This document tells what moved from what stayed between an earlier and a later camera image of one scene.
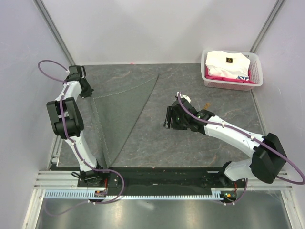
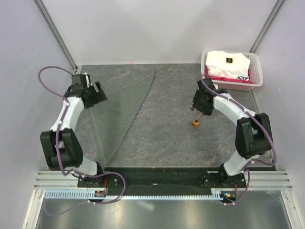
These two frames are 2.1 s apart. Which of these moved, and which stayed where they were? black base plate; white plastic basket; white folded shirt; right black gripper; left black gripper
Moved: right black gripper; left black gripper
Stayed: black base plate; white plastic basket; white folded shirt
